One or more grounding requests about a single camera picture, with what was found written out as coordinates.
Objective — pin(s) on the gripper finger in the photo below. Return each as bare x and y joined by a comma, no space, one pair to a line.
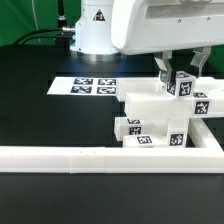
163,61
201,55

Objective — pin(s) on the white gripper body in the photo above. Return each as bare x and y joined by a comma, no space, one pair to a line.
150,26

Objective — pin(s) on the white chair back frame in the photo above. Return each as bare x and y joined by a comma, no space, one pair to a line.
145,99

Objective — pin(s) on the white chair seat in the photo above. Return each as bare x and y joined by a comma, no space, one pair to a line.
174,131

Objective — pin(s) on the small white marker block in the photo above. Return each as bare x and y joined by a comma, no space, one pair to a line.
124,126

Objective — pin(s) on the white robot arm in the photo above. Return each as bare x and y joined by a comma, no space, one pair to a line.
93,31

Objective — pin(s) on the white marker base sheet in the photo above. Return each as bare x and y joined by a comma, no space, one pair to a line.
83,86

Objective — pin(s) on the white U-shaped obstacle frame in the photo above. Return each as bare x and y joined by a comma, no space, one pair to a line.
206,156

